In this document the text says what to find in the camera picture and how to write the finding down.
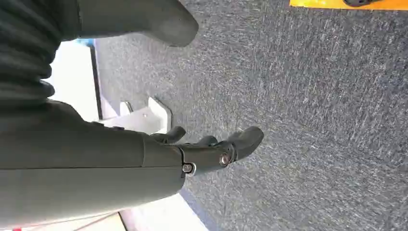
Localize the black desk edge strip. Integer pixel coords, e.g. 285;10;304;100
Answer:
89;44;103;121

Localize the yellow floor sheet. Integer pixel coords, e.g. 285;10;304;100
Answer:
289;0;408;12

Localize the black robot foot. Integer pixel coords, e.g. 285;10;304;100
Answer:
343;0;381;8

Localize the white desk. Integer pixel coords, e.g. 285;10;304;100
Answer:
9;38;209;231

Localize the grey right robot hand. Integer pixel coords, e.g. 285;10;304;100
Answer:
0;0;265;229

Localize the white metal desk leg bracket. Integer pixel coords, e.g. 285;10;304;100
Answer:
99;96;173;135

